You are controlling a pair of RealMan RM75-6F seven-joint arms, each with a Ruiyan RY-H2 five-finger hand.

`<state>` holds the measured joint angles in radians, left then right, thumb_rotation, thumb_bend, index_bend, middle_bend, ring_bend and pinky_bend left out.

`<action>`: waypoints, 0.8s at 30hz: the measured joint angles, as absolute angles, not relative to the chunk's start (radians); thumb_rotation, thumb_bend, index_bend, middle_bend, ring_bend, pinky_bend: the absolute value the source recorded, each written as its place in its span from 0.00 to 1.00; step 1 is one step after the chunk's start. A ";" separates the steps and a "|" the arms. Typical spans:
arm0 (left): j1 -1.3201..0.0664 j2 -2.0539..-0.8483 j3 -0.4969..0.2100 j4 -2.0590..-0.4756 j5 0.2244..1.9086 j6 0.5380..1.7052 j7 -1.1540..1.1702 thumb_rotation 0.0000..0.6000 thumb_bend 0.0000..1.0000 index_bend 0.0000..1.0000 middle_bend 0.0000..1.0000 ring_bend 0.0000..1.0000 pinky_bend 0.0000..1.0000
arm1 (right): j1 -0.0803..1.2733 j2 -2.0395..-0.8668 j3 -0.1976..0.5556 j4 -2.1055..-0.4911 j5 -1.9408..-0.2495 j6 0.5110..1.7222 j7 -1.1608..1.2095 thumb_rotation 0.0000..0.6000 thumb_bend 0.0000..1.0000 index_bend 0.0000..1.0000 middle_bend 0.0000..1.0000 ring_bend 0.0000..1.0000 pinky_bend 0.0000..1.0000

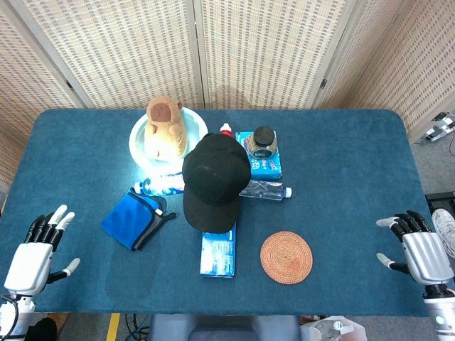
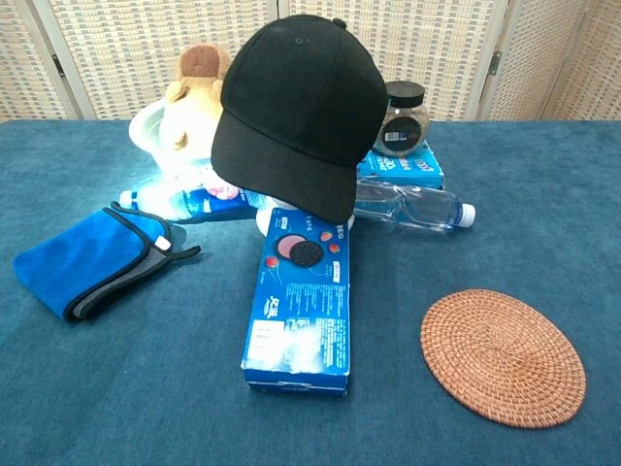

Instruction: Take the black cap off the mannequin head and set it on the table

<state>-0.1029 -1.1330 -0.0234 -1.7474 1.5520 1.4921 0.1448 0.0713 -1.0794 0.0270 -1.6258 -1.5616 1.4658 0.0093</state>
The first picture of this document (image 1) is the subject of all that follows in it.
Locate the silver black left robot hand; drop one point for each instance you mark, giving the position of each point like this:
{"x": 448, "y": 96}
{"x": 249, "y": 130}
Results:
{"x": 30, "y": 263}

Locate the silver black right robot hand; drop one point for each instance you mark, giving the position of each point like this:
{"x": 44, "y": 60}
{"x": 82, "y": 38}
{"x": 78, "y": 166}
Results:
{"x": 426, "y": 255}

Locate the black baseball cap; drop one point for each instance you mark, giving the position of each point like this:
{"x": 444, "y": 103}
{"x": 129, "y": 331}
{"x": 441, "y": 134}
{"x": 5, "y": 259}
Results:
{"x": 213, "y": 177}

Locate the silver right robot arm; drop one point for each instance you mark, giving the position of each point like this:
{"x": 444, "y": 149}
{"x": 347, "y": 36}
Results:
{"x": 440, "y": 316}

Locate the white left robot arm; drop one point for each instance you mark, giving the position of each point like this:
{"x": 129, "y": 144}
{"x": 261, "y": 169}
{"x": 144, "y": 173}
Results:
{"x": 10, "y": 316}

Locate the round woven rattan coaster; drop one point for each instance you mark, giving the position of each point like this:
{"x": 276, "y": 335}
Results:
{"x": 286, "y": 257}

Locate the white sneaker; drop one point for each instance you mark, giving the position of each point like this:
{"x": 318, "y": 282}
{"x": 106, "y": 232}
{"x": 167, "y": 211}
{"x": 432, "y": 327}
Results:
{"x": 444, "y": 223}

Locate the blue felt table cover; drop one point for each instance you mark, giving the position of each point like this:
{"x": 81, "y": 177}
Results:
{"x": 355, "y": 177}

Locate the blue folded towel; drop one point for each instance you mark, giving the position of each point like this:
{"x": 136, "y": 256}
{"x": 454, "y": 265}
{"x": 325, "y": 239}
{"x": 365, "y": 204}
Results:
{"x": 128, "y": 220}

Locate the translucent plastic container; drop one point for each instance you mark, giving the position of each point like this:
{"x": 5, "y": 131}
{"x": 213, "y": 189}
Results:
{"x": 334, "y": 330}

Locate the blue label drink bottle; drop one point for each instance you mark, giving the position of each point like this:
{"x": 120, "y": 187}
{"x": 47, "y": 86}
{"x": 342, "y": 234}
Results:
{"x": 160, "y": 184}

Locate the clear plastic water bottle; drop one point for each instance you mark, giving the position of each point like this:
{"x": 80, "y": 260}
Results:
{"x": 264, "y": 190}

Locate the light blue cookie box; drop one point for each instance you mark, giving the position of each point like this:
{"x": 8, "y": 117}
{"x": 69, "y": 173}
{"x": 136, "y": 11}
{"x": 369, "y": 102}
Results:
{"x": 266, "y": 167}

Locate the long blue Oreo box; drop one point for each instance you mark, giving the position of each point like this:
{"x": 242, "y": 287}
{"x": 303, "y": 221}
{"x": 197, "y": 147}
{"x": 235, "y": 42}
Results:
{"x": 217, "y": 255}

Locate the brown capybara plush toy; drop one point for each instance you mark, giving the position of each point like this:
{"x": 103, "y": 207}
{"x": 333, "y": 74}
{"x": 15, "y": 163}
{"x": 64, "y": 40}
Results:
{"x": 165, "y": 131}

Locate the glass jar with black lid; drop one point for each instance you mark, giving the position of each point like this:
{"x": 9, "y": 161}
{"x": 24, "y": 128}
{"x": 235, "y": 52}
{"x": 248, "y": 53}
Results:
{"x": 263, "y": 140}

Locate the white round bowl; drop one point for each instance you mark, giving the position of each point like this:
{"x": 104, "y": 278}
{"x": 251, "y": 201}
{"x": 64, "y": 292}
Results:
{"x": 195, "y": 124}

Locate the red capped bottle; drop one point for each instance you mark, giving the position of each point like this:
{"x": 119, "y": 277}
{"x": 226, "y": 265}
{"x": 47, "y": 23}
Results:
{"x": 226, "y": 129}

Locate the woven folding screen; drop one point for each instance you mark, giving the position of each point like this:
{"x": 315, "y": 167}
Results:
{"x": 249, "y": 46}

